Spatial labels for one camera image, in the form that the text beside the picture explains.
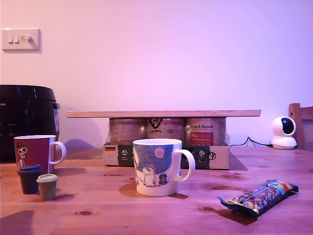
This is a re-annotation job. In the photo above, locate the black Philips rice cooker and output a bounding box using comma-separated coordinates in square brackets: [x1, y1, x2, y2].
[0, 84, 61, 163]

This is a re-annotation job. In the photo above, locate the tin can with text label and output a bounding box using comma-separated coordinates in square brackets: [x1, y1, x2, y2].
[109, 117, 147, 145]

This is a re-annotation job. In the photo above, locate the small dark blue lidded cup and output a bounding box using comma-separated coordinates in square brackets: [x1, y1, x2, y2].
[17, 164, 44, 195]

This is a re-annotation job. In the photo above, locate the blue Moomin coffee mug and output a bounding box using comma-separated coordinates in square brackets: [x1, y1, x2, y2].
[132, 138, 196, 197]

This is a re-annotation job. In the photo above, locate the tin can with black logo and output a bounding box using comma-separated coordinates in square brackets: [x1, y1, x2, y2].
[146, 117, 185, 145]

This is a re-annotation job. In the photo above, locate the small green lidded cup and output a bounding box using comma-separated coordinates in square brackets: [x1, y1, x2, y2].
[36, 173, 60, 201]

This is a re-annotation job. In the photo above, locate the white wall switch plate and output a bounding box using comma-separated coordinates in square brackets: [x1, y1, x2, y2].
[1, 28, 42, 53]

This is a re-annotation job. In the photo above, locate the white security camera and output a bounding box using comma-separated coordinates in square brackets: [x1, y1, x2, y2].
[269, 116, 298, 150]

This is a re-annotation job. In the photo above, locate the light wooden board shelf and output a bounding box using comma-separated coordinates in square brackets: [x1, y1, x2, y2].
[66, 109, 262, 118]

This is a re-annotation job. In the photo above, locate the black power cable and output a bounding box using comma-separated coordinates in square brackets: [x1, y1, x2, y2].
[229, 136, 273, 147]

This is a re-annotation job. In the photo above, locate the snack bar packet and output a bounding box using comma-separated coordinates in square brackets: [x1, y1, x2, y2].
[217, 179, 299, 216]

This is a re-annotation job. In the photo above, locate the red cartoon mug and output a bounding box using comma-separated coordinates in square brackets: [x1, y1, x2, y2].
[13, 135, 67, 174]

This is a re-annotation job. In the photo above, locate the tin can with red label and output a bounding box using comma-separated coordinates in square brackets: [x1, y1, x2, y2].
[185, 117, 227, 146]

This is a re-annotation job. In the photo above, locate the cardboard can tray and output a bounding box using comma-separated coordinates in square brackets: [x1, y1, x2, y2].
[102, 133, 232, 170]

